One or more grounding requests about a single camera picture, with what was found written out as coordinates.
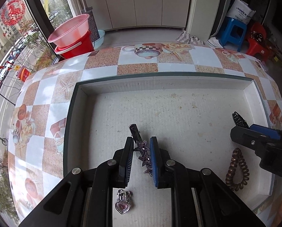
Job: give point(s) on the grey jewelry tray box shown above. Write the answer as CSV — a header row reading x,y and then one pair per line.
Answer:
x,y
190,114

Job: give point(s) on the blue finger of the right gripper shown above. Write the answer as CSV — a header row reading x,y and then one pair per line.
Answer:
x,y
272,133

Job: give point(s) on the red plastic stool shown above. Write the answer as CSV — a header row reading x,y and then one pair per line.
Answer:
x,y
256,39

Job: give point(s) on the red plastic bucket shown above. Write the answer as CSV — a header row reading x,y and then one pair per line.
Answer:
x,y
81,46

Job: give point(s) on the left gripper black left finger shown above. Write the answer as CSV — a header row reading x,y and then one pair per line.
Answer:
x,y
125,163

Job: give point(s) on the purple star hair clip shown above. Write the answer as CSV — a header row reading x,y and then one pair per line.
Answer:
x,y
142,148

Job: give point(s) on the blue plastic stool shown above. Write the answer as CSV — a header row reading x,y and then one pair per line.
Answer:
x,y
232,31

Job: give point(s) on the white paper bag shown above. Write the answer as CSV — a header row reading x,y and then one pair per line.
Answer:
x,y
241,12

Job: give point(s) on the white cabinet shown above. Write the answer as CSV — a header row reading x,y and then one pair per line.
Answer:
x,y
120,14

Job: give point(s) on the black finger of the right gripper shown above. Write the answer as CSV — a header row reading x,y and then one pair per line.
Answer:
x,y
239,120

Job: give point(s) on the light blue basin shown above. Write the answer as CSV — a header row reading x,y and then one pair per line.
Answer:
x,y
98,43

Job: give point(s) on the striped cloth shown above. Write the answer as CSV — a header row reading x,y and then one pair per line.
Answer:
x,y
186,38

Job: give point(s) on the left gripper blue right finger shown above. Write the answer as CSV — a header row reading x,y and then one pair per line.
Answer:
x,y
156,161

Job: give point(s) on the patterned tablecloth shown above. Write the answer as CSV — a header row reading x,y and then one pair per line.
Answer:
x,y
37,128

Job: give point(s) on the pink plastic basin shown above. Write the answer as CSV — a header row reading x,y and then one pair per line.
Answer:
x,y
70,31

